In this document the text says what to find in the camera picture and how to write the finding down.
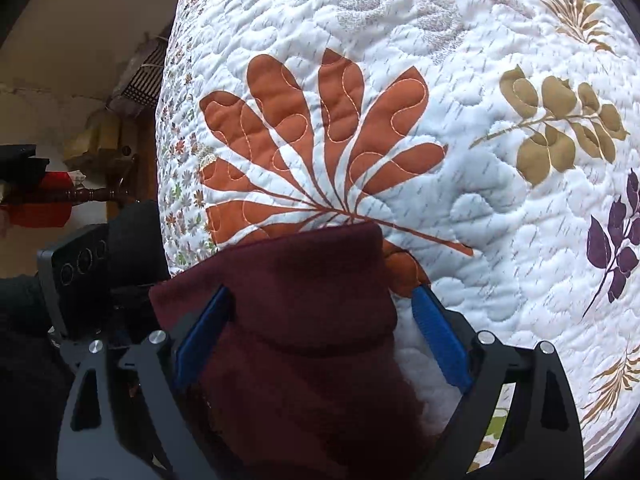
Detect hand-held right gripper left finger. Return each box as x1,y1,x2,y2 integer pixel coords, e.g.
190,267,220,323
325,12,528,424
55,285,236,480

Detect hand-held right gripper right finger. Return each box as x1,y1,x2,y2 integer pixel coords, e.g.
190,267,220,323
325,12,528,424
410,287,586,480

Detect maroon pants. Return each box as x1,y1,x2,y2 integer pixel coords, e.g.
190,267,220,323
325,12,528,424
148,222,451,480

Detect red cloth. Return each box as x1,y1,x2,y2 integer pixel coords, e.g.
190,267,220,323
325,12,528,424
9,172,72,228

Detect yellowish bags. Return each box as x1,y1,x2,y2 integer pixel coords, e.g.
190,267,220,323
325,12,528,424
64,109,140,172

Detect floral quilted bedspread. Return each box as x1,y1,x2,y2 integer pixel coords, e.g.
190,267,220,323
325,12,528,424
155,0,640,480

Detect dark striped basket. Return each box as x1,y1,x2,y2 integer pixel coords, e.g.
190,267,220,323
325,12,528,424
119,47,168,107

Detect turned wooden rail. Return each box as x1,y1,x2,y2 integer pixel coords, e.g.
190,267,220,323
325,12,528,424
0,184,137,208

